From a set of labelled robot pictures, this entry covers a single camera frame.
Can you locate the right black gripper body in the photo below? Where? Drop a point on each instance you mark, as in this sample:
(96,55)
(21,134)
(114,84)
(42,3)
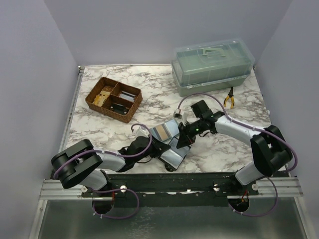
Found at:
(192,130)

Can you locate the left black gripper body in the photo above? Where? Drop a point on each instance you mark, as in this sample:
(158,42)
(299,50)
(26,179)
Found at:
(142,156)

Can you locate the black leather card holder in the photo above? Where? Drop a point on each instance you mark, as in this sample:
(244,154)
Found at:
(173,157)

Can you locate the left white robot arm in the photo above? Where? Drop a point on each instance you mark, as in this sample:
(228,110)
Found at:
(78,162)

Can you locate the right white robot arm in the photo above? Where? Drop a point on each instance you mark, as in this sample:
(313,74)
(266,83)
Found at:
(267,144)

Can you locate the silver card in basket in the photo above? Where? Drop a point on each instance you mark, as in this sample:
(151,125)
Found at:
(127,96)

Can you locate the gold cards in basket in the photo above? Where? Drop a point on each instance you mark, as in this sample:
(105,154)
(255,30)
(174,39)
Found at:
(101,98)

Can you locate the black item in basket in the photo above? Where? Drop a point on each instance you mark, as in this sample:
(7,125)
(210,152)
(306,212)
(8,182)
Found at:
(119,109)

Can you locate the brown woven divided basket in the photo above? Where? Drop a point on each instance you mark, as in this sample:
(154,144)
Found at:
(115,88)

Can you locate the green plastic storage box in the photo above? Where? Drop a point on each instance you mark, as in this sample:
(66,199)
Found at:
(211,66)

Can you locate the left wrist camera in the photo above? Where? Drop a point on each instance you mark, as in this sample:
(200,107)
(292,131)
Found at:
(141,131)

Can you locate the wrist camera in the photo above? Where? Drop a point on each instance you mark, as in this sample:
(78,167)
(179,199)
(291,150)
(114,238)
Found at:
(181,117)
(141,131)

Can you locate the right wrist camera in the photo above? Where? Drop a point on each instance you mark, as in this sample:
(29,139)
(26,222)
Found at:
(181,117)

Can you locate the black metal base rail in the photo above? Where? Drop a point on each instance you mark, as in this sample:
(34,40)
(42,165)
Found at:
(162,190)

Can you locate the yellow handled pliers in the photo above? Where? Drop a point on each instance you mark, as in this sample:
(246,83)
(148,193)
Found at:
(230,96)

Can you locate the aluminium frame rail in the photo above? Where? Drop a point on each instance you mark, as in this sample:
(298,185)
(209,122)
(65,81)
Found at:
(71,109)

